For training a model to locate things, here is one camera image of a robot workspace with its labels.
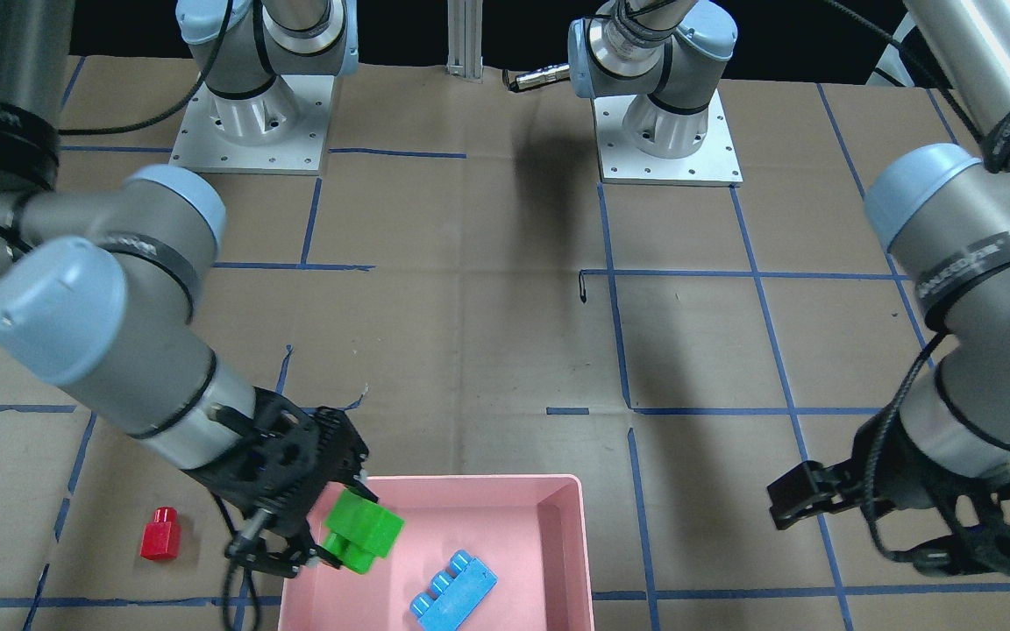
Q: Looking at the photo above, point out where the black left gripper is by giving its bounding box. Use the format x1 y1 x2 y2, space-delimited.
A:
852 416 1010 575

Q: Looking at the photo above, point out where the aluminium frame post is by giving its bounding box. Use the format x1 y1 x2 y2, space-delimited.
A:
445 0 484 83

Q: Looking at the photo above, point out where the blue toy block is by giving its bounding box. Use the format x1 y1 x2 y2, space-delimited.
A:
409 549 500 630

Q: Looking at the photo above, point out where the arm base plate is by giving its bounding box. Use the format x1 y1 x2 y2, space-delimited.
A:
592 91 744 188
169 75 339 176

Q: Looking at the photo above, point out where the red toy block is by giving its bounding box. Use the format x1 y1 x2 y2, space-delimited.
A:
139 506 181 562

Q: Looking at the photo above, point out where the pink plastic box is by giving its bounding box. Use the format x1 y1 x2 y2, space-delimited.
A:
278 474 594 630

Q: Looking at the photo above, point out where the green toy block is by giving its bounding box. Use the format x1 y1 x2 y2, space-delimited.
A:
322 490 405 575

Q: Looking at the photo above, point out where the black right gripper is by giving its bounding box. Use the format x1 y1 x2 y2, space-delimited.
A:
189 388 380 579

